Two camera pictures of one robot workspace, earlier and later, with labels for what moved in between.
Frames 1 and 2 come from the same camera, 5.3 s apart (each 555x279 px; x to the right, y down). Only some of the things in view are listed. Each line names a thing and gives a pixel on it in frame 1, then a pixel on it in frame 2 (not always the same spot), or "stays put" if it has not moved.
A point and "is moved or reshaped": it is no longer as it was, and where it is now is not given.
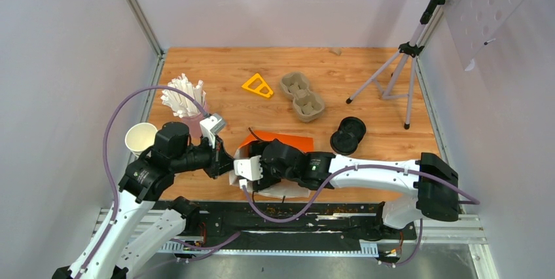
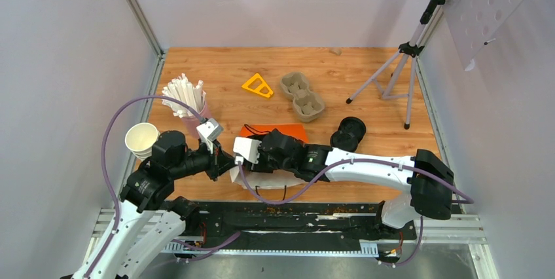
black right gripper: [266, 181] -> [260, 166]
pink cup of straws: [182, 105] stays put
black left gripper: [222, 162] stays put
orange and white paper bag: [285, 189] is moved or reshaped
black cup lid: [343, 143] stays put
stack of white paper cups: [139, 137] stays put
